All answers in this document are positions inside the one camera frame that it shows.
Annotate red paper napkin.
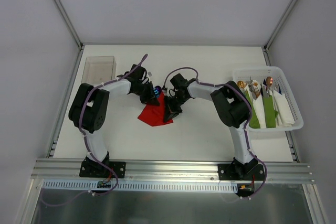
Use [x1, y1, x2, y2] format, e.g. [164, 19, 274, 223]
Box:
[138, 92, 173, 126]

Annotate iridescent purple spoon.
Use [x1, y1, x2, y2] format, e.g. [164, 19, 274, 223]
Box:
[154, 86, 162, 99]

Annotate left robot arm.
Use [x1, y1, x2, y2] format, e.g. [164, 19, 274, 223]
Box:
[68, 65, 160, 177]

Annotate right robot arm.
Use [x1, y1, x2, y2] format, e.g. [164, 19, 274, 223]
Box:
[163, 73, 254, 180]

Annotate white napkin roll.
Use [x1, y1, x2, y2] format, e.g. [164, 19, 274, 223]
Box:
[248, 80, 266, 129]

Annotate left green napkin roll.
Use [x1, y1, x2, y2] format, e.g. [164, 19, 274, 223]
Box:
[243, 86, 260, 129]

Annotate right white napkin rolls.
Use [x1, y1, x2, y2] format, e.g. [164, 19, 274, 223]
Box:
[272, 90, 295, 127]

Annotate clear plastic box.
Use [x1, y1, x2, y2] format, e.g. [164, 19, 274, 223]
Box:
[81, 56, 116, 85]

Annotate gold spoon in basket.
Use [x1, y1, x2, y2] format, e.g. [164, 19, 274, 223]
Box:
[237, 80, 247, 91]

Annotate white plastic basket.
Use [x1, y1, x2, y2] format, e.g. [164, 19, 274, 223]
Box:
[233, 66, 303, 132]

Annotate copper spoon in basket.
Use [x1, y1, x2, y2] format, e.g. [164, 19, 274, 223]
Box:
[266, 76, 274, 89]

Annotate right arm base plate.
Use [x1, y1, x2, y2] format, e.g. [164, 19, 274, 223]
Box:
[217, 163, 265, 181]

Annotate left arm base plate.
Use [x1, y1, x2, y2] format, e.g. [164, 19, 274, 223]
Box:
[79, 159, 126, 178]

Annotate white slotted cable duct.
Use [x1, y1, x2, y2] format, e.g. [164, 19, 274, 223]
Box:
[41, 179, 238, 193]

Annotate aluminium front rail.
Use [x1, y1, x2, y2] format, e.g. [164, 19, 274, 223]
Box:
[31, 158, 316, 184]

